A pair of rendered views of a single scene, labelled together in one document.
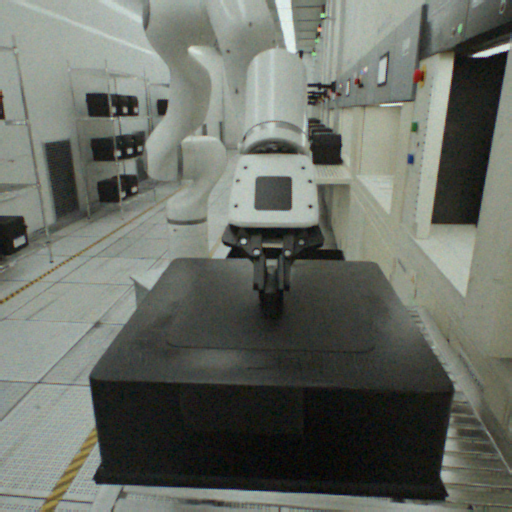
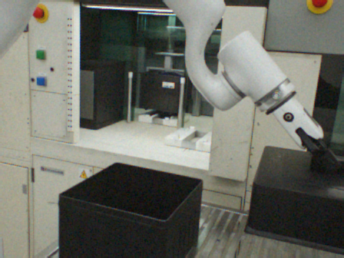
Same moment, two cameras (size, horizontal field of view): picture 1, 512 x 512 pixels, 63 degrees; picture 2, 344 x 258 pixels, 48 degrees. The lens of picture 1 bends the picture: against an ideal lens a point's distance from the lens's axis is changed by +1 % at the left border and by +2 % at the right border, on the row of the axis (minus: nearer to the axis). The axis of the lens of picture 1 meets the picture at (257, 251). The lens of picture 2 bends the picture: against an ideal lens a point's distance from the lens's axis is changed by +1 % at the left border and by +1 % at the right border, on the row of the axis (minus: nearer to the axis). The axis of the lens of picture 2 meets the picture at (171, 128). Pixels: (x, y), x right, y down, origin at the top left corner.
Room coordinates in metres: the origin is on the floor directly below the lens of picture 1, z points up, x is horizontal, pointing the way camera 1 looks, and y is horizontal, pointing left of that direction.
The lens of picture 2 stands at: (0.55, 0.80, 1.31)
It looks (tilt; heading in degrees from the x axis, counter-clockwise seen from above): 14 degrees down; 284
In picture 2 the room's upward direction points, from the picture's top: 4 degrees clockwise
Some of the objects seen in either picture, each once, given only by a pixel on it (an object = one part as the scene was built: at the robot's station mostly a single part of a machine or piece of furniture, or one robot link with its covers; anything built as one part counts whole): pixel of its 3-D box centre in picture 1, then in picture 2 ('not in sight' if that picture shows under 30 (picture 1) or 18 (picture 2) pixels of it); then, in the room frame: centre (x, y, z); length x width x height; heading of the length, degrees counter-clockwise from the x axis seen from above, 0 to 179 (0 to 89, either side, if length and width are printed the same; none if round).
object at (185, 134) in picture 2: not in sight; (196, 137); (0.83, -0.75, 0.89); 0.22 x 0.21 x 0.04; 84
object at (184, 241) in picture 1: (188, 249); not in sight; (1.20, 0.21, 0.85); 0.19 x 0.19 x 0.18
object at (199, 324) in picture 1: (271, 331); (327, 188); (0.41, -0.01, 1.02); 0.29 x 0.29 x 0.13; 87
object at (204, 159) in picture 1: (196, 178); not in sight; (1.22, 0.18, 1.07); 0.19 x 0.12 x 0.24; 111
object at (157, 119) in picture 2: not in sight; (164, 116); (1.06, -1.09, 0.89); 0.22 x 0.21 x 0.04; 84
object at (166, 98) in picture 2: not in sight; (167, 84); (1.06, -1.09, 1.06); 0.24 x 0.20 x 0.32; 174
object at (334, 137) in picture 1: (326, 148); not in sight; (3.88, -0.62, 0.93); 0.30 x 0.28 x 0.26; 171
